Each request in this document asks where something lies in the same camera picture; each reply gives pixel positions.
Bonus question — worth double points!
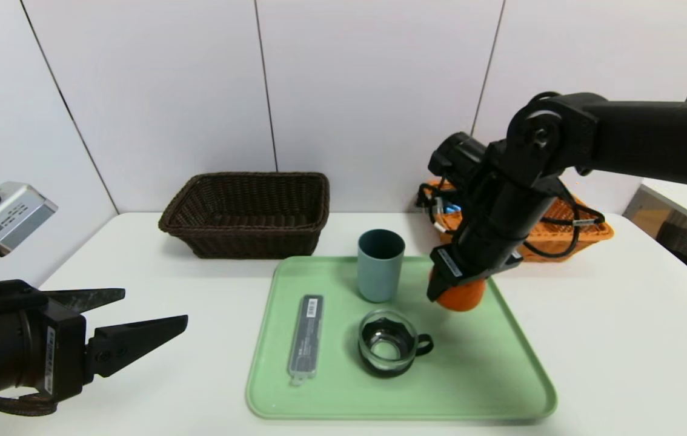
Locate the orange wicker basket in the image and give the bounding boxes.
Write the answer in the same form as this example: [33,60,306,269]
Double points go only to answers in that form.
[422,179,614,262]

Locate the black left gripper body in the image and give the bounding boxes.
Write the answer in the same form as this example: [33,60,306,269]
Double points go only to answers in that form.
[0,297,87,403]

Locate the black braided cable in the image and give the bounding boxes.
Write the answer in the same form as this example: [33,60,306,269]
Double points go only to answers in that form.
[0,391,56,418]

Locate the black right wrist cables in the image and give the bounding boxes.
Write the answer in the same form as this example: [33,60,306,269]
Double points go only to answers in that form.
[416,179,606,259]

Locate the dark brown wicker basket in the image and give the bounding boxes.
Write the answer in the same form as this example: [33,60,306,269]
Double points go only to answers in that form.
[159,173,330,260]

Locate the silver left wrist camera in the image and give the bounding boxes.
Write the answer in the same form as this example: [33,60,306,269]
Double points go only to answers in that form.
[0,182,58,256]

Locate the orange fruit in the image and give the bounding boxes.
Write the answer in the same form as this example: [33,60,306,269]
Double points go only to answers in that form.
[434,276,486,312]

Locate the light green plastic tray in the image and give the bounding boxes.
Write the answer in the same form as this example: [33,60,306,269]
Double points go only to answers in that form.
[245,256,557,420]

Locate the glass cup with black handle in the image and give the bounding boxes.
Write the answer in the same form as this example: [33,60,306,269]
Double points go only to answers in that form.
[357,309,434,378]

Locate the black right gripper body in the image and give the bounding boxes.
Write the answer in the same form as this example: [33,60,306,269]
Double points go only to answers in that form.
[430,214,533,286]

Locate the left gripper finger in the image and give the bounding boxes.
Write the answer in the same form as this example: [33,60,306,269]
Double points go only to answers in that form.
[43,287,126,313]
[84,314,188,385]

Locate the blue-grey plastic cup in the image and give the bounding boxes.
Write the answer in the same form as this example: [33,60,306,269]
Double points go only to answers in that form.
[357,229,406,303]

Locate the grey clear plastic case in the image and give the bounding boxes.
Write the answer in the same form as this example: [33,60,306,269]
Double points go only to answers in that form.
[288,294,324,386]

